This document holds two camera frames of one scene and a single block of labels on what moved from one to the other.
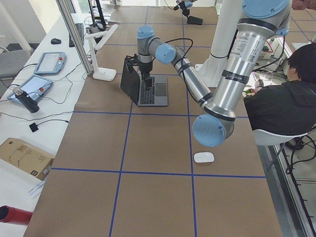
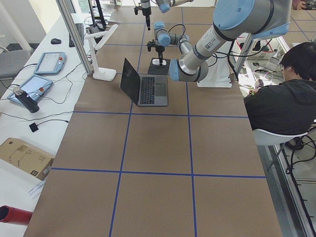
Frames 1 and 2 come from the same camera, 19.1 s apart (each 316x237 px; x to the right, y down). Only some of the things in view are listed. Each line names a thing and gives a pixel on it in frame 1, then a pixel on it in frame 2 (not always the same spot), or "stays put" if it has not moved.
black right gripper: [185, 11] -> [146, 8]
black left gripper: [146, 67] -> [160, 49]
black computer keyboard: [80, 28] stays put
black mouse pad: [194, 20] -> [158, 69]
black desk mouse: [56, 41] stays put
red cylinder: [10, 215] stays put
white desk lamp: [98, 73] stays put
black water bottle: [23, 97] stays put
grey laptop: [132, 83] stays put
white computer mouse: [202, 157] -> [157, 61]
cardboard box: [25, 156] stays put
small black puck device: [33, 127] stays put
